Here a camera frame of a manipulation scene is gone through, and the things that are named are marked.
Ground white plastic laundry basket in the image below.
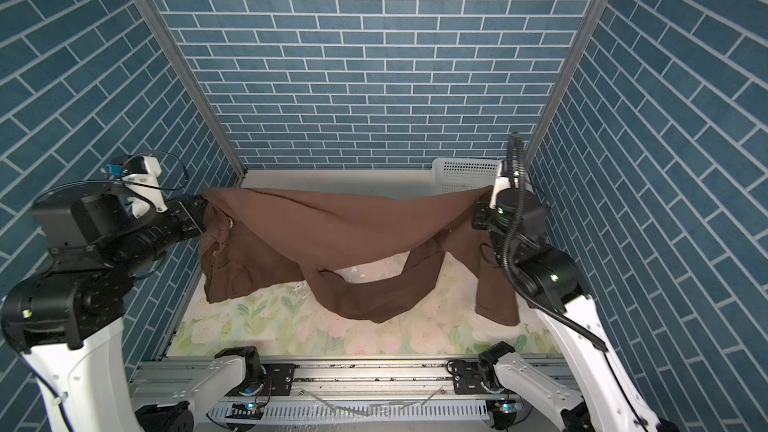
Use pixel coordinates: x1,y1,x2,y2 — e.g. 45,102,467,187
431,157,500,194

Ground brown trousers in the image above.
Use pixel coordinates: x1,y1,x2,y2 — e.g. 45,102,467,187
199,188,519,326

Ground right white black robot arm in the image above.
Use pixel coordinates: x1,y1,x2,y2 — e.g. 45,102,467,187
472,187,678,431

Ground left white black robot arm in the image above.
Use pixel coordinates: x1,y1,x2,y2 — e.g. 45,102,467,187
1,181,266,431

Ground right green circuit board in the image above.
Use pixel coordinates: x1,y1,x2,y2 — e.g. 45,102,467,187
490,399,524,415

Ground green circuit board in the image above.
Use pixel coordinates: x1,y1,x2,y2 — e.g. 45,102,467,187
226,403,265,421
490,399,524,415

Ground left green circuit board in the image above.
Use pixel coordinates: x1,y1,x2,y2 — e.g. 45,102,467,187
226,403,265,421

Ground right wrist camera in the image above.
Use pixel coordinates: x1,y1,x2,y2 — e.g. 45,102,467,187
489,175,518,209

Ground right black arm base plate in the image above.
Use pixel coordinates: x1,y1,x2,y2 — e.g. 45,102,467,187
445,359,500,395

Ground aluminium front rail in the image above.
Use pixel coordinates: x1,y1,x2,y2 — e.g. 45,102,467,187
125,356,583,432

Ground left aluminium corner post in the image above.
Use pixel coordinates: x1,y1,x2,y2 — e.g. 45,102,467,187
132,0,247,182

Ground aluminium corner post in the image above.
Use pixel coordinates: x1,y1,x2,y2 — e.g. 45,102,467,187
526,0,609,166
132,0,247,182

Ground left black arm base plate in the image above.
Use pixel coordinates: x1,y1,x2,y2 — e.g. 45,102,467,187
259,363,296,398

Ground white slotted cable duct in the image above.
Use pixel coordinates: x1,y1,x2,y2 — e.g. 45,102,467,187
208,400,490,426

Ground right aluminium corner post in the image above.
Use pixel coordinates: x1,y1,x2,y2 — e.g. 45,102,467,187
526,0,609,166

